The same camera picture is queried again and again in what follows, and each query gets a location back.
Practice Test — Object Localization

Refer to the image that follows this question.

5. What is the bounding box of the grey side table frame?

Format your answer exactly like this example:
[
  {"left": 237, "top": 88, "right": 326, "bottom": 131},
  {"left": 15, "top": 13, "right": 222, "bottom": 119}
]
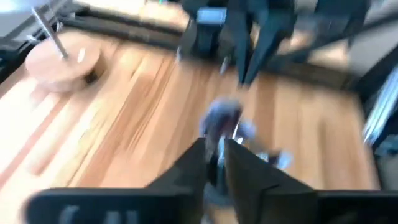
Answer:
[{"left": 362, "top": 67, "right": 398, "bottom": 149}]

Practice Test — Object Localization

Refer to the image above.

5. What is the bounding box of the white shade table lamp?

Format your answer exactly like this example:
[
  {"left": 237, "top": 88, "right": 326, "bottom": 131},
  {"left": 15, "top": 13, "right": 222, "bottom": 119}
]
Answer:
[{"left": 0, "top": 0, "right": 103, "bottom": 93}]

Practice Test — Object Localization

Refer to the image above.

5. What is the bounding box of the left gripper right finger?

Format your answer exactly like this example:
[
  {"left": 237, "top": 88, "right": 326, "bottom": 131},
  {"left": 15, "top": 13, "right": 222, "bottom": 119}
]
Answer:
[{"left": 224, "top": 139, "right": 318, "bottom": 224}]

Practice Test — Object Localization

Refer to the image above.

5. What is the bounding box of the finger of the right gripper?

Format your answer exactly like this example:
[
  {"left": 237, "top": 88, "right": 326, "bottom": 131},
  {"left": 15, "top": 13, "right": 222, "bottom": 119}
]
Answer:
[
  {"left": 244, "top": 0, "right": 296, "bottom": 85},
  {"left": 226, "top": 0, "right": 254, "bottom": 85}
]

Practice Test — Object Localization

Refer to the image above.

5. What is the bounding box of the grey round-head makeup brush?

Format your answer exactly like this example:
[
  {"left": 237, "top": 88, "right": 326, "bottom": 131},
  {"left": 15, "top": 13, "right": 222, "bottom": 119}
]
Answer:
[{"left": 198, "top": 98, "right": 259, "bottom": 203}]

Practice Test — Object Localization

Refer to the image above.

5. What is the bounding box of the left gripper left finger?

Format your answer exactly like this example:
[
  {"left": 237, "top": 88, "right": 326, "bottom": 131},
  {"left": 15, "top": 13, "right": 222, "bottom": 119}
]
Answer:
[{"left": 146, "top": 138, "right": 208, "bottom": 190}]

